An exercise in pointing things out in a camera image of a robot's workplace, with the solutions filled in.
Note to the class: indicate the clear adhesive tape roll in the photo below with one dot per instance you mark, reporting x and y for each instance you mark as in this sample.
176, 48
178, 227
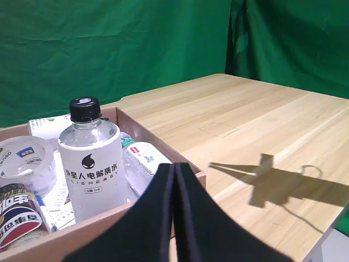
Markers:
47, 172

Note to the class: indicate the brown cardboard box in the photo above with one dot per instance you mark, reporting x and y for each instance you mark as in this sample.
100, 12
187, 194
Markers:
81, 236

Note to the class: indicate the clear water bottle, white label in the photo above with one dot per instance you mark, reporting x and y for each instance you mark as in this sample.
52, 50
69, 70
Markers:
141, 161

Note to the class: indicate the white bottle with black cap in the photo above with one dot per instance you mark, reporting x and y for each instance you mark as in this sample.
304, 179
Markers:
90, 163

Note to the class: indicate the white printed paper sheet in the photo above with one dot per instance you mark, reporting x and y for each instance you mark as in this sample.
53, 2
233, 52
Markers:
58, 210

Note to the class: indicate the white small carton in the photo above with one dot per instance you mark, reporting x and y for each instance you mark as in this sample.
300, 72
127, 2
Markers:
46, 127

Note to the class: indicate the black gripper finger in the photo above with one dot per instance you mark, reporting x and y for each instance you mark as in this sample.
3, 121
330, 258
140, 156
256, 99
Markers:
141, 234
210, 237

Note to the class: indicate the green backdrop curtain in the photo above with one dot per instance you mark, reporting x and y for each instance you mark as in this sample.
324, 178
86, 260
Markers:
294, 41
109, 49

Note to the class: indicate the blue red snack can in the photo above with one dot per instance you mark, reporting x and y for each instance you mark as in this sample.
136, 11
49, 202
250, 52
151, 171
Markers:
19, 215

